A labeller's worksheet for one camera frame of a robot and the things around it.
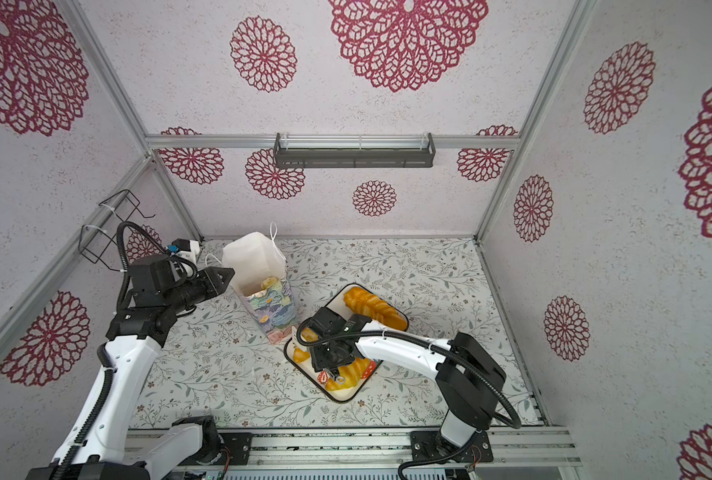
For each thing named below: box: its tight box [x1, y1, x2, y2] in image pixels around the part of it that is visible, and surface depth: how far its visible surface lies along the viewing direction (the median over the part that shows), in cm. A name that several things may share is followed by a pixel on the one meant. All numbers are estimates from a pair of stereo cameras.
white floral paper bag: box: [222, 222, 299, 345], surface depth 87 cm
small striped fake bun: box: [261, 276, 279, 289], surface depth 99 cm
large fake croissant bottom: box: [326, 357, 371, 391], surface depth 83 cm
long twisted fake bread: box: [344, 287, 408, 331], surface depth 99 cm
